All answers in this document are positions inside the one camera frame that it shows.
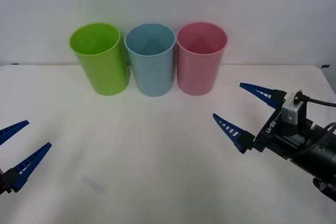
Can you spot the pink plastic bin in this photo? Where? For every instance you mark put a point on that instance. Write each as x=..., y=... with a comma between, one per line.
x=197, y=74

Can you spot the green plastic bin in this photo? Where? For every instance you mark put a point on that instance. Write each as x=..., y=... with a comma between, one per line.
x=105, y=72

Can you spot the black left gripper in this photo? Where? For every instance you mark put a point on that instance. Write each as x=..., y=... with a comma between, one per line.
x=2, y=182

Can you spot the pale blue plastic bin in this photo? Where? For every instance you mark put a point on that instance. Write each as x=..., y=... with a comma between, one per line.
x=153, y=74

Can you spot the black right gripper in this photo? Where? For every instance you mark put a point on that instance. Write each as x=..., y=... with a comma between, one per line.
x=270, y=132

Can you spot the pale grey right wrist camera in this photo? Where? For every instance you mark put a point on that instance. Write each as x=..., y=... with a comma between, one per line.
x=292, y=111

